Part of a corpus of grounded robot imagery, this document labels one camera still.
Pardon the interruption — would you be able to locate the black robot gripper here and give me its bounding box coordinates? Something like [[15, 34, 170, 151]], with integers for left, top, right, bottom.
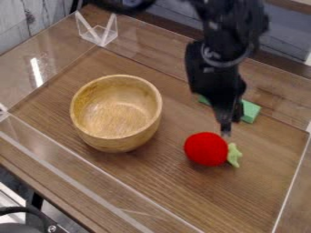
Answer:
[[184, 41, 246, 137]]

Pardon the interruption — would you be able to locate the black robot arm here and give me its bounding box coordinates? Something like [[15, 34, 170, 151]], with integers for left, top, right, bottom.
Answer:
[[178, 0, 269, 136]]

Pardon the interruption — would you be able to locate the red plush strawberry toy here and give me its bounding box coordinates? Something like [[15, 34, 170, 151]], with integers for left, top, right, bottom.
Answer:
[[182, 132, 242, 167]]

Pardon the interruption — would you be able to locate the clear acrylic tray wall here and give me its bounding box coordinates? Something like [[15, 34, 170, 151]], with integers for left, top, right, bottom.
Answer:
[[0, 105, 202, 233]]

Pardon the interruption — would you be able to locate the black cable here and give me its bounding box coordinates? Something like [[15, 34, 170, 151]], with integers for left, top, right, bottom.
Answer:
[[0, 207, 46, 233]]

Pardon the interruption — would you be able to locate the wooden bowl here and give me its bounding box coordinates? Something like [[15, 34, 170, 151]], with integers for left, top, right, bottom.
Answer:
[[69, 75, 162, 153]]

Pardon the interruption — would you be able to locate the green rectangular block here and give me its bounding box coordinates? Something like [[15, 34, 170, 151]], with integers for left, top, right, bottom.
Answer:
[[196, 94, 262, 125]]

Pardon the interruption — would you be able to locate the black table leg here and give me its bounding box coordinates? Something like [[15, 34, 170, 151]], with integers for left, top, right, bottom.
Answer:
[[30, 192, 44, 209]]

